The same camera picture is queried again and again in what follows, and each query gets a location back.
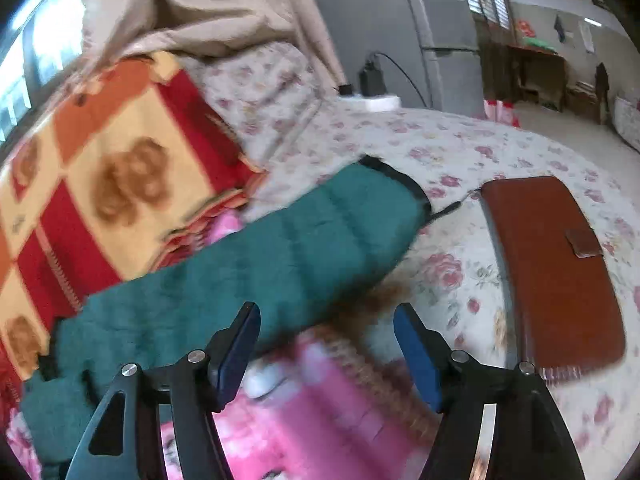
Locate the beige quilt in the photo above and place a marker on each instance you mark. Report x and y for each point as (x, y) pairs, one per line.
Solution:
(114, 29)

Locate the pink penguin fleece blanket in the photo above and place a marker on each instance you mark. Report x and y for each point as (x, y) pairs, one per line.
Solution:
(314, 407)

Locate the wooden desk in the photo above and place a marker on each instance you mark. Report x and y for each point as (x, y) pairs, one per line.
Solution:
(538, 75)

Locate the red orange rose blanket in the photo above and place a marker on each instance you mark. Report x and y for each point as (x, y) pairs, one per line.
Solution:
(125, 177)

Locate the grey refrigerator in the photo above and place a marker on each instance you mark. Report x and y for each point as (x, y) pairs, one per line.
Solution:
(427, 49)

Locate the floral white bed sheet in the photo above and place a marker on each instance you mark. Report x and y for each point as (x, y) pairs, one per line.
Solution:
(271, 99)

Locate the dark green puffer jacket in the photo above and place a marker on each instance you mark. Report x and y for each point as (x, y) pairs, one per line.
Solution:
(298, 264)

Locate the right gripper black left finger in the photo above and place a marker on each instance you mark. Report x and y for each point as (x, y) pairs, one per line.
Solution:
(122, 440)

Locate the window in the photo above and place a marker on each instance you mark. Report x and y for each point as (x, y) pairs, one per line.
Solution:
(42, 42)

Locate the brown leather wallet case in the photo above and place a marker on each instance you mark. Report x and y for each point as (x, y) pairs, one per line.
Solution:
(567, 318)

